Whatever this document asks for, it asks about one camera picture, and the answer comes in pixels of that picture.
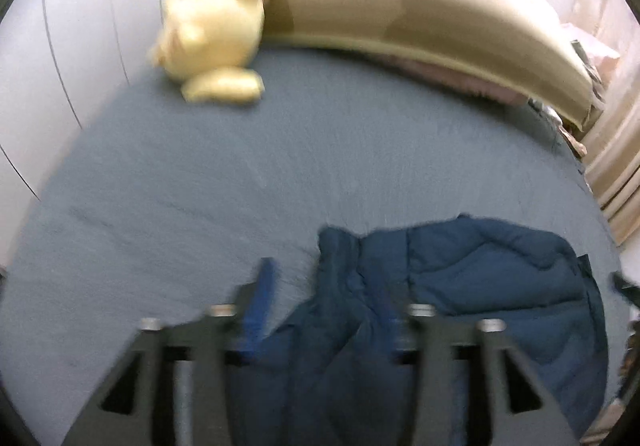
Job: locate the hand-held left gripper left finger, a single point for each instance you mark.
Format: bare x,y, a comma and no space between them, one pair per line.
260,306

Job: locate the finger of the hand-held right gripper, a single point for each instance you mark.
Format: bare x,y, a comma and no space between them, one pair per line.
625,287

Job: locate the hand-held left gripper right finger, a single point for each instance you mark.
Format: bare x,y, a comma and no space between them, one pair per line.
400,321

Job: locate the navy puffer jacket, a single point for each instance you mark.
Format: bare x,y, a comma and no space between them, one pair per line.
475,276

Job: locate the pile of clothes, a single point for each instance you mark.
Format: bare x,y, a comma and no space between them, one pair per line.
587,66

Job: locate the beige curtain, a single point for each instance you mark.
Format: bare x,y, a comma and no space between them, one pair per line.
615,176

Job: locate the grey bed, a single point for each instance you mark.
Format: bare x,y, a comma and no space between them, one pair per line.
250,151

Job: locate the crumpled light cloth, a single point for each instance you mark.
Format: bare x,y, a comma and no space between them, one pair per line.
565,131

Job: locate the yellow plush toy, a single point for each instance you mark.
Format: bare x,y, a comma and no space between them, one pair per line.
220,26

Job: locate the white wardrobe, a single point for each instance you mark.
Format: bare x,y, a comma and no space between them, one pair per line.
75,51

